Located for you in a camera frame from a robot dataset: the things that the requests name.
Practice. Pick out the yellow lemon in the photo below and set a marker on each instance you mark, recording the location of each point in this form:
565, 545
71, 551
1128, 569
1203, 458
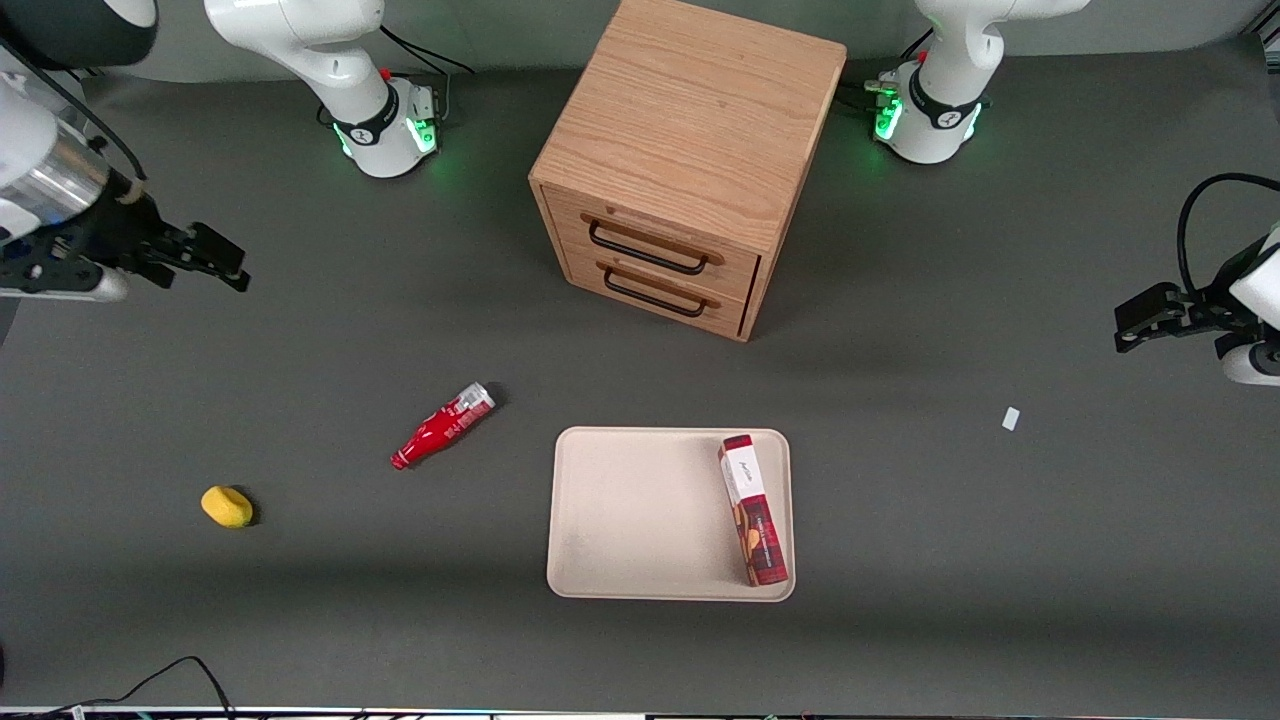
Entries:
227, 506

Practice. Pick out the wooden drawer cabinet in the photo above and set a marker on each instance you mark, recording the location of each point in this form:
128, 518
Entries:
700, 110

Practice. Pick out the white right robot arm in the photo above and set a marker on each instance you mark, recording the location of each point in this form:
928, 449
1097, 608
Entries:
372, 112

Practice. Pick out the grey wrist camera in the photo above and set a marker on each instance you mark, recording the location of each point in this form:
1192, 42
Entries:
1252, 365
70, 287

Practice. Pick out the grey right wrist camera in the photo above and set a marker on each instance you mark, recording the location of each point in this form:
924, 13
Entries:
70, 287

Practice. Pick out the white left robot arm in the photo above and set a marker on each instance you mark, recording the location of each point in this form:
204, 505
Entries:
938, 105

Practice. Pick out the wooden drawer front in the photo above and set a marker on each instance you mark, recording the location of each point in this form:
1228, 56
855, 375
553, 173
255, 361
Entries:
650, 300
650, 235

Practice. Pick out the red tartan shortbread box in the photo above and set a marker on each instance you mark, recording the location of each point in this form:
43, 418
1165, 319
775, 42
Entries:
755, 510

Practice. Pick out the small white paper tag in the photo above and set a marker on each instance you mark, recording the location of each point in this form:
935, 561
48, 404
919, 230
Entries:
1011, 418

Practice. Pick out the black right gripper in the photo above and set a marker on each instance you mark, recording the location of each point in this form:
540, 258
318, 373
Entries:
127, 226

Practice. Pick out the red coke bottle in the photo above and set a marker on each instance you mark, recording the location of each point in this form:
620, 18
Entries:
442, 430

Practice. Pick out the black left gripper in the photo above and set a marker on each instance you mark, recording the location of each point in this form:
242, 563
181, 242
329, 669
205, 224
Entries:
1203, 305

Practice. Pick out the beige plastic tray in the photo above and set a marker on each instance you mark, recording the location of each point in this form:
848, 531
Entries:
640, 520

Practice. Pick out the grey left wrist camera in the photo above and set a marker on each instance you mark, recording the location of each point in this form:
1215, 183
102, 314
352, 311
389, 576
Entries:
1252, 365

